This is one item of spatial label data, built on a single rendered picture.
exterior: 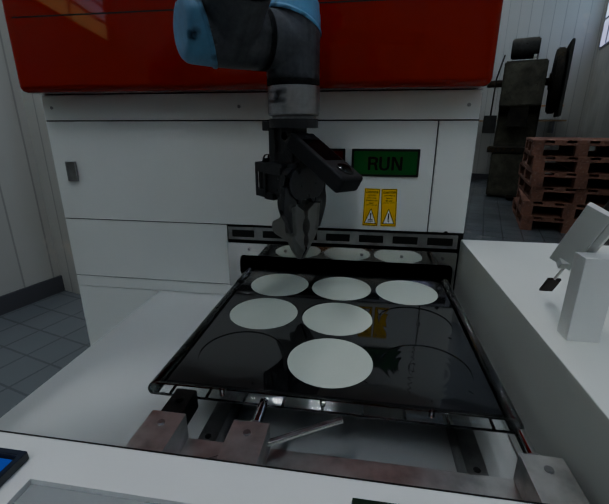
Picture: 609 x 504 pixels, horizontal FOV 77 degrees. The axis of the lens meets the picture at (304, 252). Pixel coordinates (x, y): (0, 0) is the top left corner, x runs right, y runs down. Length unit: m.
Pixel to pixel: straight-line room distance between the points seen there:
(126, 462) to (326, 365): 0.24
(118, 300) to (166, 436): 0.61
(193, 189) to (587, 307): 0.65
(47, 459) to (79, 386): 0.33
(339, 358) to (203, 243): 0.44
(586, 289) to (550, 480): 0.17
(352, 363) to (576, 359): 0.22
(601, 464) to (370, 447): 0.22
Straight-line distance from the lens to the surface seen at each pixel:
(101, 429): 0.56
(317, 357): 0.47
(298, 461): 0.39
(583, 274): 0.43
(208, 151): 0.77
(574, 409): 0.41
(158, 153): 0.82
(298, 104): 0.56
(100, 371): 0.66
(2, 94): 3.13
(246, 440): 0.37
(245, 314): 0.57
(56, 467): 0.31
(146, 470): 0.29
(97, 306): 1.00
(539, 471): 0.39
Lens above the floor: 1.16
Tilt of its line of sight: 18 degrees down
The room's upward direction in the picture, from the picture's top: straight up
